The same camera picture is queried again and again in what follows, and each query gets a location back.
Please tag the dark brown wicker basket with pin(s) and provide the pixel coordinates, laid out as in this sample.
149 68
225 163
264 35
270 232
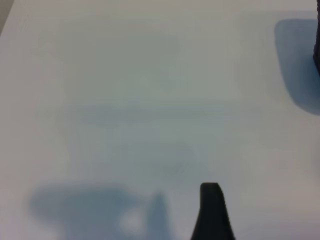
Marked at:
317 37

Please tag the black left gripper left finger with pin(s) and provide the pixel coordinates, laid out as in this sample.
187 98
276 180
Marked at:
205 215

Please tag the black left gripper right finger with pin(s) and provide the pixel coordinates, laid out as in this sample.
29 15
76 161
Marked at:
218 220

